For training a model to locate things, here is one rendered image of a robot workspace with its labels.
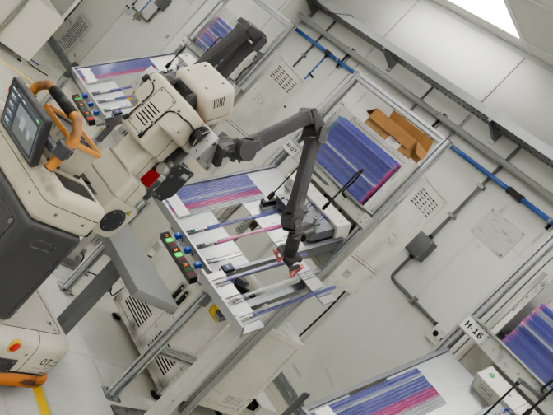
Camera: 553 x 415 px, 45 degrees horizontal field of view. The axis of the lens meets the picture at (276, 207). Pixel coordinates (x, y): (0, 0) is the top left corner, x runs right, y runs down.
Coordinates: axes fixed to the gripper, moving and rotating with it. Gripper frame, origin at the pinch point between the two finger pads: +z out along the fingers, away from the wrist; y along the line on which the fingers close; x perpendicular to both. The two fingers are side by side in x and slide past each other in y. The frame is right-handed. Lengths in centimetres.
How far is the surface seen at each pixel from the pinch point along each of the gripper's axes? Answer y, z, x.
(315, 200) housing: 42, 9, -48
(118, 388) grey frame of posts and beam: 16, 66, 65
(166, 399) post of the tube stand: -2, 60, 51
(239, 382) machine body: 14, 99, -2
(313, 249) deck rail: 17.8, 15.7, -31.4
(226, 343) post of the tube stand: -3.5, 32.4, 25.7
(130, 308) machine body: 72, 85, 35
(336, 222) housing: 23, 8, -47
